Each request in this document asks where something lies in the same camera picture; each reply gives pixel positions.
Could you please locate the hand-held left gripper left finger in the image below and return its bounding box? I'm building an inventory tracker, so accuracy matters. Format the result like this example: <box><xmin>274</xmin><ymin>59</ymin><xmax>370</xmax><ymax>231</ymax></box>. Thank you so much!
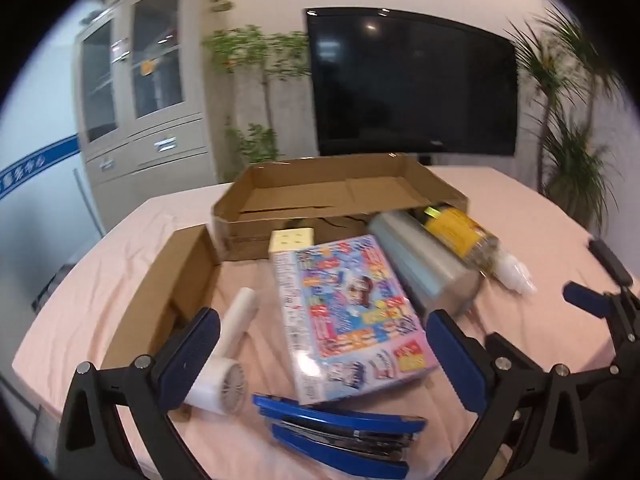
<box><xmin>56</xmin><ymin>306</ymin><xmax>222</xmax><ymax>480</ymax></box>

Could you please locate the green palm plant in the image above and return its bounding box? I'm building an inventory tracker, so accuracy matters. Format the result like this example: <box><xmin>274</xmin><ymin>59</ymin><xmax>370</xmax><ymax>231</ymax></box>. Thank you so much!
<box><xmin>504</xmin><ymin>4</ymin><xmax>627</xmax><ymax>233</ymax></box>

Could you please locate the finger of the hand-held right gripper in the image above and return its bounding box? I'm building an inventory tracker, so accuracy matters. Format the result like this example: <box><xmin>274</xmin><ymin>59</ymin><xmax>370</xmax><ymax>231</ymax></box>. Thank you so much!
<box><xmin>588</xmin><ymin>239</ymin><xmax>637</xmax><ymax>288</ymax></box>
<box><xmin>563</xmin><ymin>282</ymin><xmax>640</xmax><ymax>356</ymax></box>

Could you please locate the small cardboard box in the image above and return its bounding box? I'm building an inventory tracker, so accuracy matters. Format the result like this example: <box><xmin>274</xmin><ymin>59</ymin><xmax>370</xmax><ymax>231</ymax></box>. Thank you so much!
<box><xmin>99</xmin><ymin>226</ymin><xmax>222</xmax><ymax>372</ymax></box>

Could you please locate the colourful printed box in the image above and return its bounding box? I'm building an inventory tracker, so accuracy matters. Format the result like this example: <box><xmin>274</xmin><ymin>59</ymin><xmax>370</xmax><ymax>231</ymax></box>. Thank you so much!
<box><xmin>273</xmin><ymin>235</ymin><xmax>439</xmax><ymax>406</ymax></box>

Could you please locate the black flat screen television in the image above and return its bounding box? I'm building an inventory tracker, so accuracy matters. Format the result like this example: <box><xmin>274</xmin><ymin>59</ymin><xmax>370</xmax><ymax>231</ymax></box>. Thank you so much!
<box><xmin>305</xmin><ymin>7</ymin><xmax>519</xmax><ymax>159</ymax></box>

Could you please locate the yellow label plastic bottle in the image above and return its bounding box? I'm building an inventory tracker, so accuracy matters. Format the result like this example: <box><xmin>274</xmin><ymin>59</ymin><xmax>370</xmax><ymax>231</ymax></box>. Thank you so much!
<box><xmin>422</xmin><ymin>204</ymin><xmax>539</xmax><ymax>295</ymax></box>

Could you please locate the pink tablecloth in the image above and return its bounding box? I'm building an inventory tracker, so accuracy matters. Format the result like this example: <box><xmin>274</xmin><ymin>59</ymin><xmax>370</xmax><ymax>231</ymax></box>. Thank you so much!
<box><xmin>11</xmin><ymin>164</ymin><xmax>640</xmax><ymax>480</ymax></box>

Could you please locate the grey glass door cabinet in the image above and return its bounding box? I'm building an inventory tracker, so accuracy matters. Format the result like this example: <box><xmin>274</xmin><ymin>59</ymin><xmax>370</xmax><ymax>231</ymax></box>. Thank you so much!
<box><xmin>71</xmin><ymin>0</ymin><xmax>221</xmax><ymax>233</ymax></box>

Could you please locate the silver metal tin can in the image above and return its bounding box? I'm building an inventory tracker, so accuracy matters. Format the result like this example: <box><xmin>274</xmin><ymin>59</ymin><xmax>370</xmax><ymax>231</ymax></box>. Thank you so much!
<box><xmin>368</xmin><ymin>210</ymin><xmax>484</xmax><ymax>317</ymax></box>

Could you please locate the white handheld fan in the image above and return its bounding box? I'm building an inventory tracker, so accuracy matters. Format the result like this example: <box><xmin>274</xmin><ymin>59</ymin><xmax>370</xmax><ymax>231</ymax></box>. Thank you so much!
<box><xmin>184</xmin><ymin>287</ymin><xmax>259</xmax><ymax>414</ymax></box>

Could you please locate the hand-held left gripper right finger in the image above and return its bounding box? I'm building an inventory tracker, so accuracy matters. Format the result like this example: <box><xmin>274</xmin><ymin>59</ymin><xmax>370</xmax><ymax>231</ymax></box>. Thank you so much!
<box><xmin>426</xmin><ymin>309</ymin><xmax>596</xmax><ymax>480</ymax></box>

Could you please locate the blue stapler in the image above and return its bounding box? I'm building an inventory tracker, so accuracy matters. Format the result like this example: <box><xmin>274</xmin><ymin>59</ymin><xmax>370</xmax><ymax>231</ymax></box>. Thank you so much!
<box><xmin>251</xmin><ymin>393</ymin><xmax>429</xmax><ymax>480</ymax></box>

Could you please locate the pastel puzzle cube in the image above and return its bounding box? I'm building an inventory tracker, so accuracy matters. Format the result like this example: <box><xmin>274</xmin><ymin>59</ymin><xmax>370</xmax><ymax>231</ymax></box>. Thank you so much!
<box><xmin>269</xmin><ymin>229</ymin><xmax>319</xmax><ymax>257</ymax></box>

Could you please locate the green leafy artificial tree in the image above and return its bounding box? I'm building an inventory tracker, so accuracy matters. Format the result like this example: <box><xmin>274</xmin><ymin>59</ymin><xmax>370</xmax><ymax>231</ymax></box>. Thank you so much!
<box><xmin>201</xmin><ymin>24</ymin><xmax>312</xmax><ymax>177</ymax></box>

